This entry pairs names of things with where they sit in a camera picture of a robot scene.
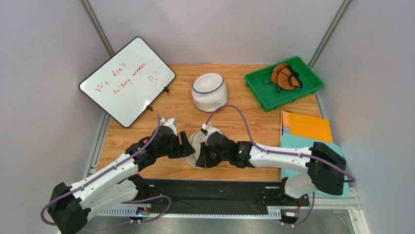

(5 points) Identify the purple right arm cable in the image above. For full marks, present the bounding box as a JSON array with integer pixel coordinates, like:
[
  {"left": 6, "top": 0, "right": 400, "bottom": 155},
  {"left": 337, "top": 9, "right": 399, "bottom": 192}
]
[{"left": 205, "top": 104, "right": 356, "bottom": 183}]

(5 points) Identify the whiteboard with red writing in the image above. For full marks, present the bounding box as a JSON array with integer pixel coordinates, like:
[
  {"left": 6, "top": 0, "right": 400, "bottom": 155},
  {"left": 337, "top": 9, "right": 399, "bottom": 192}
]
[{"left": 79, "top": 37, "right": 176, "bottom": 128}]

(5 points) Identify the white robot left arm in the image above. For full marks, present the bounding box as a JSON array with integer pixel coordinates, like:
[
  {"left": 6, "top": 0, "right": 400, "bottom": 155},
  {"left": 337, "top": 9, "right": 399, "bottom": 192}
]
[{"left": 41, "top": 122, "right": 195, "bottom": 234}]

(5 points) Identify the brown cloth with black strap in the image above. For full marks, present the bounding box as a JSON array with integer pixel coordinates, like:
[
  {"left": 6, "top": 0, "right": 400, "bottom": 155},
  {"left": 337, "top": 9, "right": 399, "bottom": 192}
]
[{"left": 262, "top": 63, "right": 303, "bottom": 93}]

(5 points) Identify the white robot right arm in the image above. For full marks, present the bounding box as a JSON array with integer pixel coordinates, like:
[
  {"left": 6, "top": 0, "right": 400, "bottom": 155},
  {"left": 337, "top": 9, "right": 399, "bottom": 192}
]
[{"left": 191, "top": 132, "right": 347, "bottom": 198}]

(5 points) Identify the beige-trimmed white mesh bag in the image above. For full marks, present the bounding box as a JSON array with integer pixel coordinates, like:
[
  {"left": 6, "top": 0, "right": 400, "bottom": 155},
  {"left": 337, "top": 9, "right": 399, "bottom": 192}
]
[{"left": 185, "top": 131, "right": 208, "bottom": 169}]

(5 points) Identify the teal folder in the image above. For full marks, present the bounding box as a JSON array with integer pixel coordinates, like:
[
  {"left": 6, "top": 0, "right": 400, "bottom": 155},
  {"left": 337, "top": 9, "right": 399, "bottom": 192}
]
[{"left": 280, "top": 134, "right": 350, "bottom": 198}]

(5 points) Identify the green plastic tray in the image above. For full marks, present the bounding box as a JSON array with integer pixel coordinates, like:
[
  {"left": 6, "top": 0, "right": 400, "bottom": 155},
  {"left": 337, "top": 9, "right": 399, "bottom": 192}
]
[{"left": 245, "top": 57, "right": 325, "bottom": 112}]

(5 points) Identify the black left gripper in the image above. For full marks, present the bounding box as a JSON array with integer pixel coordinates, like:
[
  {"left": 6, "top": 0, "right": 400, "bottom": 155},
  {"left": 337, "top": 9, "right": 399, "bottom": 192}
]
[{"left": 157, "top": 130, "right": 196, "bottom": 158}]

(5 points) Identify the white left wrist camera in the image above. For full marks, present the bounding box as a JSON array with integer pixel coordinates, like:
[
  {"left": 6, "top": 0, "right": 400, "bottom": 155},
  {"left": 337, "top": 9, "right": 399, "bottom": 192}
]
[{"left": 159, "top": 117, "right": 178, "bottom": 136}]

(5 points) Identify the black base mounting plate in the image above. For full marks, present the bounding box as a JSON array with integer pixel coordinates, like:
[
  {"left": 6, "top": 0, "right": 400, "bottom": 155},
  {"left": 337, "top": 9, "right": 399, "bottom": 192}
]
[{"left": 136, "top": 179, "right": 310, "bottom": 215}]

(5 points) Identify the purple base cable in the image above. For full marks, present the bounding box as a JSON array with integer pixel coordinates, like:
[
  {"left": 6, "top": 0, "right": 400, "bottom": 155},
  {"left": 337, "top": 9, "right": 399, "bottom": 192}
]
[{"left": 128, "top": 195, "right": 172, "bottom": 224}]

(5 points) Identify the blue-trimmed white mesh bag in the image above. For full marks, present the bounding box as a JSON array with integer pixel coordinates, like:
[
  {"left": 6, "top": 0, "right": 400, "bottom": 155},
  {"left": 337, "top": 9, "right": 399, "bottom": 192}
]
[{"left": 191, "top": 73, "right": 227, "bottom": 112}]

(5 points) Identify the orange clip file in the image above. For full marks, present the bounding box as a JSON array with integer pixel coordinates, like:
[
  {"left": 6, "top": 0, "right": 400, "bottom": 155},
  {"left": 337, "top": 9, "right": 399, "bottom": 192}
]
[{"left": 280, "top": 110, "right": 333, "bottom": 143}]

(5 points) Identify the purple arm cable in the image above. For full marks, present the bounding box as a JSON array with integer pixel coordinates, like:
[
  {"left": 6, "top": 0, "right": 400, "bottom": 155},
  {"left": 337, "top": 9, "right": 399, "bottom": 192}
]
[
  {"left": 205, "top": 104, "right": 356, "bottom": 183},
  {"left": 40, "top": 114, "right": 163, "bottom": 226}
]

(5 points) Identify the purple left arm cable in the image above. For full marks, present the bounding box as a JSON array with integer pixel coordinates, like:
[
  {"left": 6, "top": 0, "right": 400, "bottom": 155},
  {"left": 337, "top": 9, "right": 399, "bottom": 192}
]
[{"left": 40, "top": 114, "right": 163, "bottom": 226}]

